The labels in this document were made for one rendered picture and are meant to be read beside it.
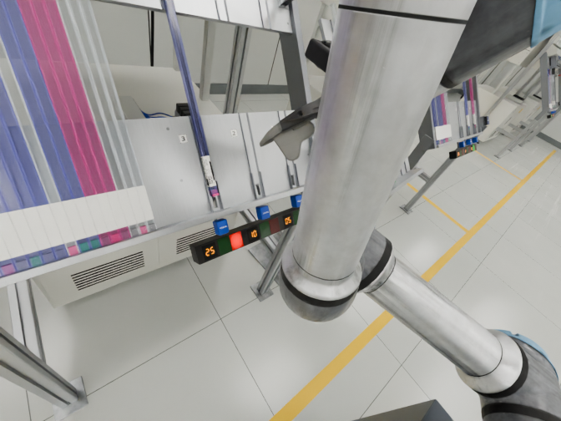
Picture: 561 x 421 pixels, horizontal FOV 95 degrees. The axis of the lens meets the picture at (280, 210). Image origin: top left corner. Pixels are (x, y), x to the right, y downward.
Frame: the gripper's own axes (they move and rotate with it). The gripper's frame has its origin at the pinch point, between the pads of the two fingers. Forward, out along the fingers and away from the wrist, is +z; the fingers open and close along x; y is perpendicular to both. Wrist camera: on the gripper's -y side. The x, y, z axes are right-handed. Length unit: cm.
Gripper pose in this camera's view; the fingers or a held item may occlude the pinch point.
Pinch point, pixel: (291, 136)
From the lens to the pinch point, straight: 48.3
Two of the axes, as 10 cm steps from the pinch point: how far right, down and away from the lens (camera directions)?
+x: 7.6, -2.7, 5.9
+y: 3.3, 9.4, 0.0
